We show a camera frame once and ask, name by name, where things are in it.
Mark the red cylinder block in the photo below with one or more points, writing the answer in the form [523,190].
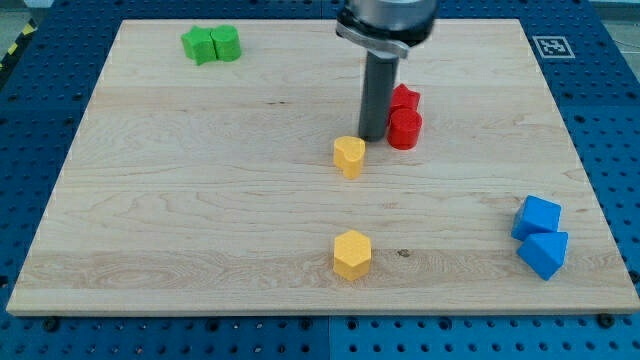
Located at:
[404,129]

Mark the red star block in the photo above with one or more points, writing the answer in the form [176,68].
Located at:
[404,98]

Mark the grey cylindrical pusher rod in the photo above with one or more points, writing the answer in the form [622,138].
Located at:
[377,90]

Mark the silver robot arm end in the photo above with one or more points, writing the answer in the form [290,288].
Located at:
[387,27]

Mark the yellow heart block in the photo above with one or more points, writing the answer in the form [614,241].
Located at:
[348,155]

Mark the yellow hexagon block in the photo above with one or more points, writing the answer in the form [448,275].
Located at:
[352,255]

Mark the wooden board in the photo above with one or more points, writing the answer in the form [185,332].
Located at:
[211,190]

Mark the green cylinder block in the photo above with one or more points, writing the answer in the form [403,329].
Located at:
[226,43]

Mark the green star block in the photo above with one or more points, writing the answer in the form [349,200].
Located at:
[198,45]

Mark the blue cube block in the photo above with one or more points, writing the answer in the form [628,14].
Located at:
[535,215]

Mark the blue triangular block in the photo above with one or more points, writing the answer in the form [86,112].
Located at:
[545,253]

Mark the white fiducial marker tag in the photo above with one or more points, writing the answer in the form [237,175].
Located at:
[553,47]

